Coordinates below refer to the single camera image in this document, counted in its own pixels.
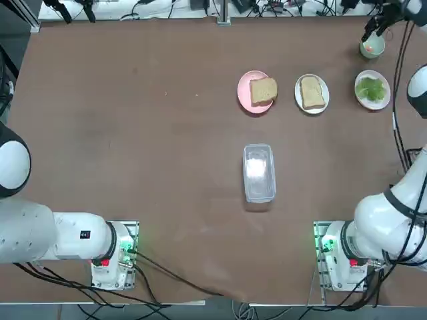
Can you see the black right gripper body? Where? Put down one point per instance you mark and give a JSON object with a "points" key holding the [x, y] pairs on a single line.
{"points": [[394, 10]]}

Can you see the pale green bowl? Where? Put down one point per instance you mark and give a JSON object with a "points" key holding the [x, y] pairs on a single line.
{"points": [[377, 53]]}

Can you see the green lettuce leaf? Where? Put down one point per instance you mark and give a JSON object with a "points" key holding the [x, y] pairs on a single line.
{"points": [[372, 88]]}

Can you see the brown bread slice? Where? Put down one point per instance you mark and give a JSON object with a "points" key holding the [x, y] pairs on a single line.
{"points": [[263, 91], [313, 93]]}

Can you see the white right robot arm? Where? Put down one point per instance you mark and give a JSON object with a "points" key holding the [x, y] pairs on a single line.
{"points": [[377, 220]]}

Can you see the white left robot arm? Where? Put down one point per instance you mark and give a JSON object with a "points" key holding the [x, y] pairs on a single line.
{"points": [[33, 226]]}

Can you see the white round plate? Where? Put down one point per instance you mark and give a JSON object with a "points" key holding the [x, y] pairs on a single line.
{"points": [[373, 105], [298, 100]]}

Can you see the pink round plate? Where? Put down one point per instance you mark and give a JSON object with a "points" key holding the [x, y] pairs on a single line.
{"points": [[244, 90]]}

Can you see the clear plastic container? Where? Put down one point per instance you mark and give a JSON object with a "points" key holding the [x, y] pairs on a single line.
{"points": [[259, 173]]}

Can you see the black tripod leg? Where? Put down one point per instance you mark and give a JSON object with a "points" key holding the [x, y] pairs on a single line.
{"points": [[63, 11], [88, 11]]}

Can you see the aluminium frame post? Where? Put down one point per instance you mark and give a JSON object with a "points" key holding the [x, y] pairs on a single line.
{"points": [[223, 13]]}

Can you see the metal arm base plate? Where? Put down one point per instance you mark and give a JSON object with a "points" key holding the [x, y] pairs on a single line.
{"points": [[133, 230], [319, 233]]}

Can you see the aluminium corner bracket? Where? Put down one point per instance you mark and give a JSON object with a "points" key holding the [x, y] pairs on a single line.
{"points": [[31, 23]]}

